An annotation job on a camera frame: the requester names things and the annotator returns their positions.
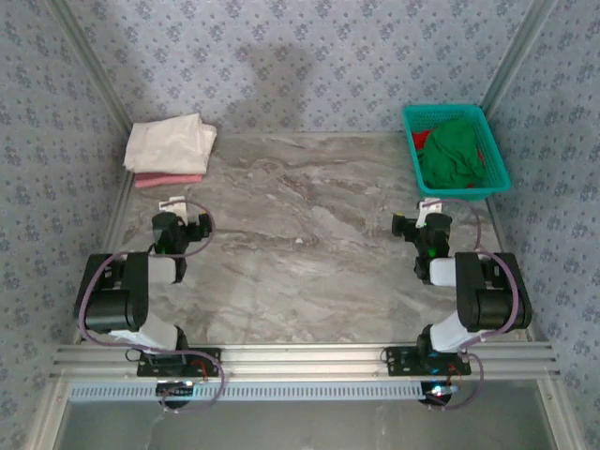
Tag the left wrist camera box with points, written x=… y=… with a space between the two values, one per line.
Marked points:
x=173 y=205

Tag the folded white t-shirt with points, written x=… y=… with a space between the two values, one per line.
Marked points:
x=169 y=143

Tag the teal plastic basket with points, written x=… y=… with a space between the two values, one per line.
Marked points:
x=445 y=115

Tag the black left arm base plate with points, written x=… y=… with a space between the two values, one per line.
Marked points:
x=208 y=371

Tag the folded pink t-shirt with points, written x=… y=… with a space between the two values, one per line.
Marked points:
x=164 y=180

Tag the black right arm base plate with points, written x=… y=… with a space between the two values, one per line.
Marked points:
x=398 y=363

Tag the black electronics board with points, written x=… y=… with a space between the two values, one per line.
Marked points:
x=438 y=399
x=175 y=398

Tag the green t-shirt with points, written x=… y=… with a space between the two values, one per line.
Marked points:
x=450 y=150

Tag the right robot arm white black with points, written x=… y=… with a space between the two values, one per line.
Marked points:
x=492 y=300

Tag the aluminium mounting rail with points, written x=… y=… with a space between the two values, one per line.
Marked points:
x=304 y=361

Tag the red t-shirt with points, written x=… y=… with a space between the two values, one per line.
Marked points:
x=418 y=139

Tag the aluminium frame post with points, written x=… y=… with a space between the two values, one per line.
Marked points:
x=49 y=417
x=560 y=417
x=89 y=61
x=518 y=56

